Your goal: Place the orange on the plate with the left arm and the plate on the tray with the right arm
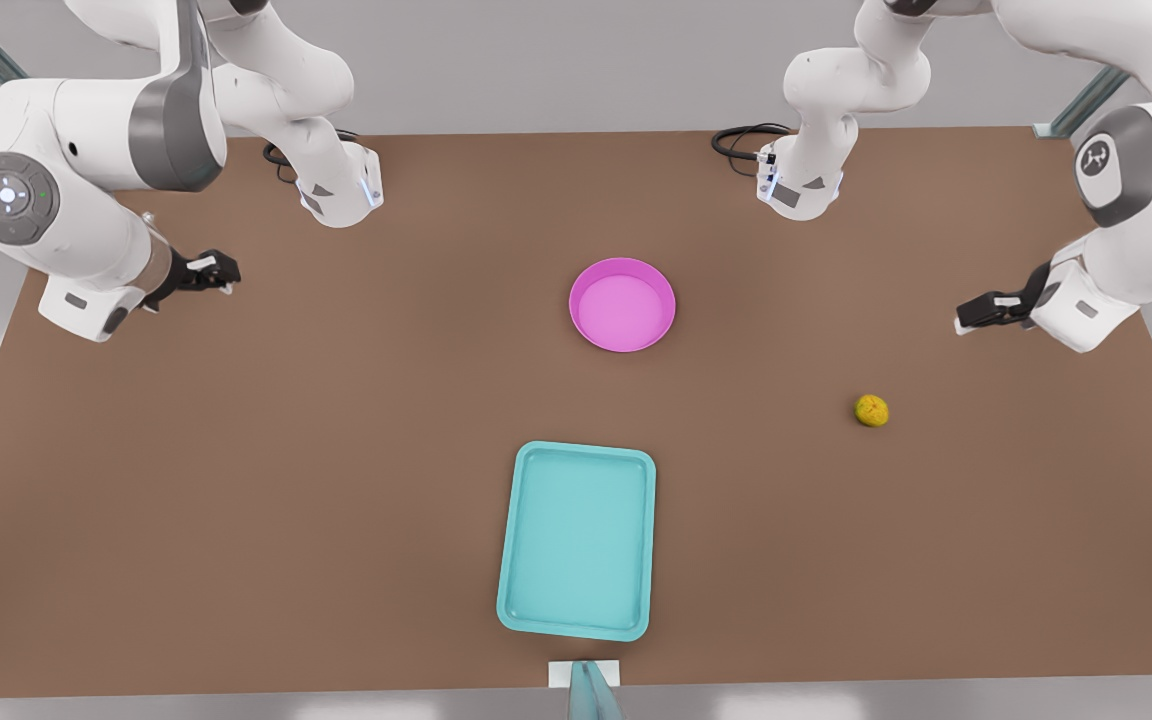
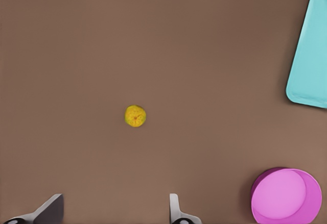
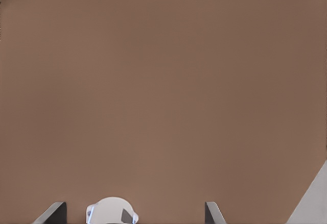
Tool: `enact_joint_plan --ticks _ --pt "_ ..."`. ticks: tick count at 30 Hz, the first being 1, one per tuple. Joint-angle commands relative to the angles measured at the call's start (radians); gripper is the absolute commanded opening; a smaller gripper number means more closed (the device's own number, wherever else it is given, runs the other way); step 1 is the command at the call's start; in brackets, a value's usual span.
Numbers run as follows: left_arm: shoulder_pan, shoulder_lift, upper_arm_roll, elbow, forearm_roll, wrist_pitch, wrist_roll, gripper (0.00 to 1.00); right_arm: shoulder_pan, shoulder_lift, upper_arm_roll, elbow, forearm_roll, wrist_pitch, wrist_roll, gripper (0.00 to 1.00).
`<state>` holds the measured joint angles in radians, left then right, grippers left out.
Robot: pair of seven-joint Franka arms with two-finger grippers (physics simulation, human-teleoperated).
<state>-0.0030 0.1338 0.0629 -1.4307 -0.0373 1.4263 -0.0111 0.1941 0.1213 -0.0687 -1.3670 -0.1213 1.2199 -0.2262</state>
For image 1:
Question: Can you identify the pink round plate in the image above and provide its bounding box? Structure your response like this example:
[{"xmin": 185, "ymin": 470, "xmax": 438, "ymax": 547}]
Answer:
[{"xmin": 568, "ymin": 257, "xmax": 678, "ymax": 354}]

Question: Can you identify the turquoise rectangular tray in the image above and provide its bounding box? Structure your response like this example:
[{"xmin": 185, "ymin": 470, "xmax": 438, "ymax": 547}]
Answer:
[{"xmin": 496, "ymin": 441, "xmax": 658, "ymax": 643}]

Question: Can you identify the black cable loop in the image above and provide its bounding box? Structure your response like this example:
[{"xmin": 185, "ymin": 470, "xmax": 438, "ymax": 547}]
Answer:
[
  {"xmin": 711, "ymin": 123, "xmax": 793, "ymax": 178},
  {"xmin": 262, "ymin": 129, "xmax": 362, "ymax": 185}
]

